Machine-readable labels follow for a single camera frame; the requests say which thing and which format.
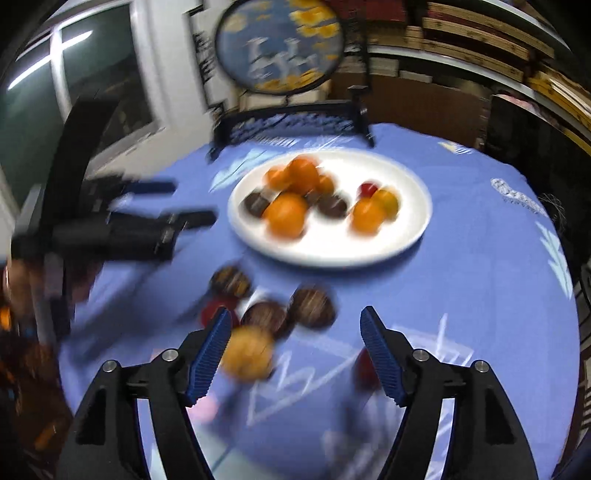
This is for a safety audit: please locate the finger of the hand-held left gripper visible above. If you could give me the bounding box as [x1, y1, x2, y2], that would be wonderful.
[122, 181, 177, 196]
[161, 210, 219, 230]

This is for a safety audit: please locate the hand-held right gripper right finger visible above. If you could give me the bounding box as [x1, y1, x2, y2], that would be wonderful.
[359, 305, 540, 480]

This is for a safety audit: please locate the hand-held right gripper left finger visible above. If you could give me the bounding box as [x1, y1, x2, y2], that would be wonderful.
[55, 306, 234, 480]

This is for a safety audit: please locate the dull yellow citrus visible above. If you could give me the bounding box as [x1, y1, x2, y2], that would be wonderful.
[221, 325, 275, 381]

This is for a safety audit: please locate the dark water chestnut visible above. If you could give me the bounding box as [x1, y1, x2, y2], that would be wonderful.
[288, 286, 337, 329]
[240, 301, 294, 340]
[242, 191, 271, 217]
[316, 194, 348, 219]
[210, 264, 254, 298]

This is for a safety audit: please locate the large orange tangerine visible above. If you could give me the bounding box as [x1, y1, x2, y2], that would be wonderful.
[264, 193, 309, 238]

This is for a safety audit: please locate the white round plate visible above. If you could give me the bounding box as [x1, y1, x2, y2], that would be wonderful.
[228, 150, 434, 268]

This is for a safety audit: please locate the person's left hand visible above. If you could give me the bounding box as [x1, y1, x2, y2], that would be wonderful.
[2, 258, 35, 317]

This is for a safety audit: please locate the blue printed tablecloth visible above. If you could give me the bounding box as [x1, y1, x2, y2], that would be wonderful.
[58, 122, 580, 480]

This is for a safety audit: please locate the white framed window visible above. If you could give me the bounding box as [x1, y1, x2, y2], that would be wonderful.
[0, 0, 163, 210]

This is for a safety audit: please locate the round deer embroidery table screen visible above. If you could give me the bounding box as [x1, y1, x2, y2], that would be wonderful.
[187, 0, 377, 160]

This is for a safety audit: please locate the brown board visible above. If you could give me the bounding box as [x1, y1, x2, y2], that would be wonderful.
[323, 74, 491, 149]

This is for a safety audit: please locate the black folded board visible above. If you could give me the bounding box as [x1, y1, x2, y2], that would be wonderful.
[484, 95, 591, 261]

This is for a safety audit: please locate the stack of dark red boxes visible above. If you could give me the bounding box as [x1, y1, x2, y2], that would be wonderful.
[332, 0, 408, 29]

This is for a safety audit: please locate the white metal shelf unit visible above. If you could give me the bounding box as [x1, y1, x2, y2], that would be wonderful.
[332, 0, 591, 144]

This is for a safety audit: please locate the stack of flat yellow cartons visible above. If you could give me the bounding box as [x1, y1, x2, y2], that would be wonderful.
[526, 65, 591, 141]

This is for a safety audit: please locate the stack of brown wooden boxes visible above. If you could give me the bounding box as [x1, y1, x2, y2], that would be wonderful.
[369, 2, 555, 85]

